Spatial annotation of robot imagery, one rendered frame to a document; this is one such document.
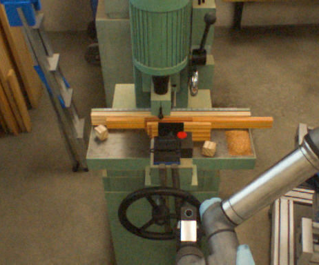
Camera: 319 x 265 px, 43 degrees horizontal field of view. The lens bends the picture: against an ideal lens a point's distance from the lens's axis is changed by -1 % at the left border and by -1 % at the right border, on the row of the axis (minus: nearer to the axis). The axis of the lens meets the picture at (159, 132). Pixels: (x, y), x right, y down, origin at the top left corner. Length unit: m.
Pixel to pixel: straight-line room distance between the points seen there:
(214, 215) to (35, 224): 1.55
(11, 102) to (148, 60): 1.71
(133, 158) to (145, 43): 0.42
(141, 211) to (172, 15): 0.82
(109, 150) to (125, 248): 0.60
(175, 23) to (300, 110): 2.08
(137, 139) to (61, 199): 1.12
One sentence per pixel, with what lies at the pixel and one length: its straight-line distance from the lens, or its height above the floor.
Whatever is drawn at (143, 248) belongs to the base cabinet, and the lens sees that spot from 1.92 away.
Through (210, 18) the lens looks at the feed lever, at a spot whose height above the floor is 1.41.
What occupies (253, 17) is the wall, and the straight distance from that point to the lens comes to 4.08.
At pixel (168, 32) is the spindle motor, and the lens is 1.22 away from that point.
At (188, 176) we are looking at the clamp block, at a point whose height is 0.92.
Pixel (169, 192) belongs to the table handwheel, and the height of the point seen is 0.95.
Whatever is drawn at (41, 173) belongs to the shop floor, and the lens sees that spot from 2.70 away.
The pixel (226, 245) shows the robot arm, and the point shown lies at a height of 1.08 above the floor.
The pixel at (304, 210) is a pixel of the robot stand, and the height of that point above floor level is 0.21.
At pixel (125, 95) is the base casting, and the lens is 1.87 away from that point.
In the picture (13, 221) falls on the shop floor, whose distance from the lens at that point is 2.51.
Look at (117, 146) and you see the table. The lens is 1.49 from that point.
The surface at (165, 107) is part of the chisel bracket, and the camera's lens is 1.43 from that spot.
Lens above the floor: 1.95
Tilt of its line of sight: 43 degrees down
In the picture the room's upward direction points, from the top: 1 degrees counter-clockwise
